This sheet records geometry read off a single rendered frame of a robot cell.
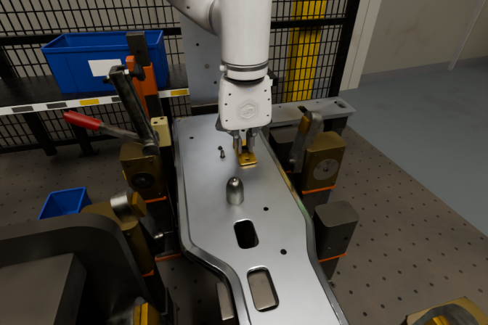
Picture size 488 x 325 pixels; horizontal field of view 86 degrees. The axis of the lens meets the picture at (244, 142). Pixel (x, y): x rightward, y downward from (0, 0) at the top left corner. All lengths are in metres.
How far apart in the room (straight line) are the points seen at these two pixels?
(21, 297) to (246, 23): 0.38
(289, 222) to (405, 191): 0.67
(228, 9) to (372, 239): 0.72
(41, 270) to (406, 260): 0.81
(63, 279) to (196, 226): 0.26
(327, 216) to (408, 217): 0.52
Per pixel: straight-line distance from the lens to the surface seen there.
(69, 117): 0.53
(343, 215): 0.51
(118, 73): 0.47
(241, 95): 0.48
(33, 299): 0.24
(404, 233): 0.94
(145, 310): 0.31
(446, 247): 0.97
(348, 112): 0.80
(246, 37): 0.43
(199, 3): 0.51
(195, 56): 0.75
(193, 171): 0.55
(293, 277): 0.42
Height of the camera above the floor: 1.37
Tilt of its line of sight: 36 degrees down
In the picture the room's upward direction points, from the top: straight up
